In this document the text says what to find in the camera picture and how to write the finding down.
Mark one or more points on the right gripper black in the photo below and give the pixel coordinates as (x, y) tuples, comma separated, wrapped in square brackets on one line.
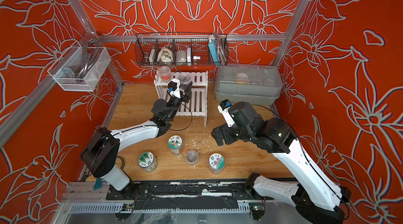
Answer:
[(224, 129)]

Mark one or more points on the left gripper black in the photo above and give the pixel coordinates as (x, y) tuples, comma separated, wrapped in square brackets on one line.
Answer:
[(187, 96)]

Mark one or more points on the small clear cup red seeds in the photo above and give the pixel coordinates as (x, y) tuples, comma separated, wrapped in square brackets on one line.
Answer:
[(164, 73)]

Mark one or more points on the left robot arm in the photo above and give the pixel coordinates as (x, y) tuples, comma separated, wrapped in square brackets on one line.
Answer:
[(101, 152)]

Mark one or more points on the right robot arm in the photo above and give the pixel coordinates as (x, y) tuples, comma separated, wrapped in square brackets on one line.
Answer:
[(315, 197)]

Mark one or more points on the seed jar flower lid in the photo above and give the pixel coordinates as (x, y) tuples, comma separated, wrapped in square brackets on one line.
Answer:
[(216, 163)]

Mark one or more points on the seed jar strawberry lid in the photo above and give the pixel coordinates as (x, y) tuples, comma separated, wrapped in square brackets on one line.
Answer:
[(175, 144)]

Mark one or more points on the seed jar tree lid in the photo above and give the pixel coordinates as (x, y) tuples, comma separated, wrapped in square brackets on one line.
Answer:
[(147, 161)]

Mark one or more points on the grey lidded storage box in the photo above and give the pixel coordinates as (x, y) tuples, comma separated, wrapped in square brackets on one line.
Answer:
[(255, 84)]

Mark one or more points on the blue box in basket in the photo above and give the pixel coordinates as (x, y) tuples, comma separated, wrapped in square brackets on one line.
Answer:
[(212, 48)]

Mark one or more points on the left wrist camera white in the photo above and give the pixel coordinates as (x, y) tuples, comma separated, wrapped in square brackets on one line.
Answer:
[(174, 88)]

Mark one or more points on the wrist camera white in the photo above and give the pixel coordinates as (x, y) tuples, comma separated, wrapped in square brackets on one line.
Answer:
[(223, 108), (174, 88)]

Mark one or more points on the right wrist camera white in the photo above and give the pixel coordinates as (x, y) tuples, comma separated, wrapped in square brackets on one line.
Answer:
[(223, 108)]

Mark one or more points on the black wire wall basket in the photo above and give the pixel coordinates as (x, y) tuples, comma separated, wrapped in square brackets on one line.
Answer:
[(189, 49)]

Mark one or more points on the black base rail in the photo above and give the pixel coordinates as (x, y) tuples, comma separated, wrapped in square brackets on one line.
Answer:
[(142, 190)]

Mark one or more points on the clear plastic wall bin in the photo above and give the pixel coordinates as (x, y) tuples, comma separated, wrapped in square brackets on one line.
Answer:
[(80, 68)]

